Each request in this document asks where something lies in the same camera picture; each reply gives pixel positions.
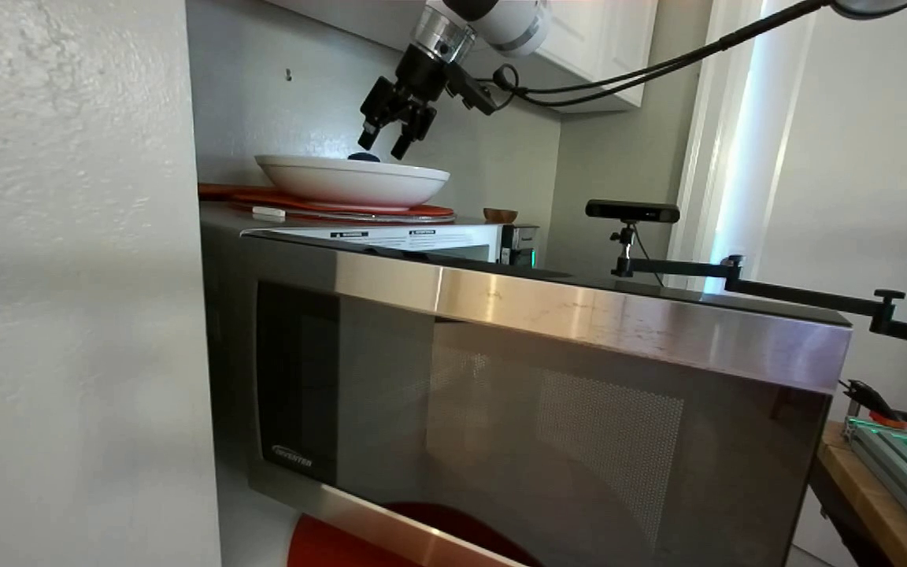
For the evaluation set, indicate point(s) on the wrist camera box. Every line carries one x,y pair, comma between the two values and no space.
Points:
475,96

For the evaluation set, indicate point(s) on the black and orange tool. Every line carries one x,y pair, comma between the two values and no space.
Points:
873,399

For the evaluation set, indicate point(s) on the white wall cabinet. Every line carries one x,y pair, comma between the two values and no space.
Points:
591,42

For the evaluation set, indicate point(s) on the red flat mat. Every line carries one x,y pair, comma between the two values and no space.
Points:
370,209

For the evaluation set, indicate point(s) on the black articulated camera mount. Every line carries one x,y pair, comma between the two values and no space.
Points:
787,288

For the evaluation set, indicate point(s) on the small brown bowl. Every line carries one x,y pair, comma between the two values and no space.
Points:
500,214

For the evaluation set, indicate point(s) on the white box with label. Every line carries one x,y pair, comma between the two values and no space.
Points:
411,236

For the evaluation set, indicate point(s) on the wooden table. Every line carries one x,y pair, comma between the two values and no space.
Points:
873,516

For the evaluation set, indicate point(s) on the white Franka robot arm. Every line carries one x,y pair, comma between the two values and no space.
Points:
505,19

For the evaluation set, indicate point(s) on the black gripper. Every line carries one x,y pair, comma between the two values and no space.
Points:
416,90

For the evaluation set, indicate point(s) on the stainless steel microwave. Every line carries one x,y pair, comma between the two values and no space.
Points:
537,421

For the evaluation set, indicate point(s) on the white bowl with plant print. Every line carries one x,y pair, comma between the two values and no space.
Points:
355,182

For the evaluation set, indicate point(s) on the black bar camera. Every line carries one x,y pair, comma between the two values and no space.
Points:
631,211

